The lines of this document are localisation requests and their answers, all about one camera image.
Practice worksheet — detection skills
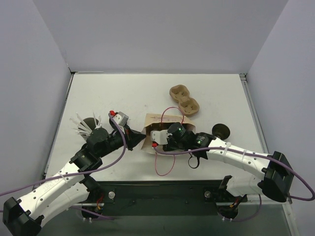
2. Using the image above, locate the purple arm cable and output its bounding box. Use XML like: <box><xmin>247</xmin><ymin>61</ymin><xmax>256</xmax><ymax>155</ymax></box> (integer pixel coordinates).
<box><xmin>154</xmin><ymin>145</ymin><xmax>315</xmax><ymax>222</ymax></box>
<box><xmin>0</xmin><ymin>114</ymin><xmax>128</xmax><ymax>221</ymax></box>

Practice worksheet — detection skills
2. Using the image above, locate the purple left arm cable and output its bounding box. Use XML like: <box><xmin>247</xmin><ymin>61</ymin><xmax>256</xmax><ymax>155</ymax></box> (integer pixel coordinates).
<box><xmin>0</xmin><ymin>114</ymin><xmax>128</xmax><ymax>221</ymax></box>

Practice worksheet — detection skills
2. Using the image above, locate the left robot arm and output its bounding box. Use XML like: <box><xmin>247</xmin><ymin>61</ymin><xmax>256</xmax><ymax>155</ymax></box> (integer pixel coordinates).
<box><xmin>2</xmin><ymin>128</ymin><xmax>146</xmax><ymax>236</ymax></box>

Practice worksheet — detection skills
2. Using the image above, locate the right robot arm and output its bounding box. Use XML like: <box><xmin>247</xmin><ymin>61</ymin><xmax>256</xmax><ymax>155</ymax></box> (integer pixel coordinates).
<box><xmin>156</xmin><ymin>122</ymin><xmax>294</xmax><ymax>203</ymax></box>

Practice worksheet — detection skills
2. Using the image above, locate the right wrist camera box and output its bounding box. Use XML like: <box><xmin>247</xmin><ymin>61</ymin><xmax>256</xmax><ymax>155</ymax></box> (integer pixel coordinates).
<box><xmin>150</xmin><ymin>130</ymin><xmax>172</xmax><ymax>148</ymax></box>

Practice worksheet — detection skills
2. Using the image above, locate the pink and beige paper bag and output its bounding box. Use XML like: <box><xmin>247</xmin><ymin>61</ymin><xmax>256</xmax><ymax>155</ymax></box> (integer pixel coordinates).
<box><xmin>140</xmin><ymin>106</ymin><xmax>197</xmax><ymax>177</ymax></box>

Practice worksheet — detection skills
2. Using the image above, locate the white plastic stirrers bundle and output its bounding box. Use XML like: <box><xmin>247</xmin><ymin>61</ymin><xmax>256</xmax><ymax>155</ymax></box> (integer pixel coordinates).
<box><xmin>69</xmin><ymin>113</ymin><xmax>102</xmax><ymax>140</ymax></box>

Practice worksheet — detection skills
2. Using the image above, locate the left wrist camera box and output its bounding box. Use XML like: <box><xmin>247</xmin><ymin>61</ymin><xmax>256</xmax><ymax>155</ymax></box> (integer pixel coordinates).
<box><xmin>109</xmin><ymin>110</ymin><xmax>129</xmax><ymax>127</ymax></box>

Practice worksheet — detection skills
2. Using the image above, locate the brown cardboard cup carrier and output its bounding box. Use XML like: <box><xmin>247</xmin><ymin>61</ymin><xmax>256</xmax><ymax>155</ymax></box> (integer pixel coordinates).
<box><xmin>169</xmin><ymin>85</ymin><xmax>200</xmax><ymax>117</ymax></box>

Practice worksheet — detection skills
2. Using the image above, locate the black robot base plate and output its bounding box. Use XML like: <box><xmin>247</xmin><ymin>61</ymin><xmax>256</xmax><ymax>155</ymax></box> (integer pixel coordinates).
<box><xmin>79</xmin><ymin>180</ymin><xmax>248</xmax><ymax>219</ymax></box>

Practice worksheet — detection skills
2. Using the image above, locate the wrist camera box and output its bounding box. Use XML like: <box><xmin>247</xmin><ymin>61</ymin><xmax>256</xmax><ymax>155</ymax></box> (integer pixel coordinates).
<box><xmin>150</xmin><ymin>130</ymin><xmax>172</xmax><ymax>148</ymax></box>
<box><xmin>109</xmin><ymin>110</ymin><xmax>129</xmax><ymax>127</ymax></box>

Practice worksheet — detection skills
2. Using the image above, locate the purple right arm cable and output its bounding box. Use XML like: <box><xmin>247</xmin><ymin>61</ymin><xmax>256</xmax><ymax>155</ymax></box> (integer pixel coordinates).
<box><xmin>154</xmin><ymin>145</ymin><xmax>315</xmax><ymax>222</ymax></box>

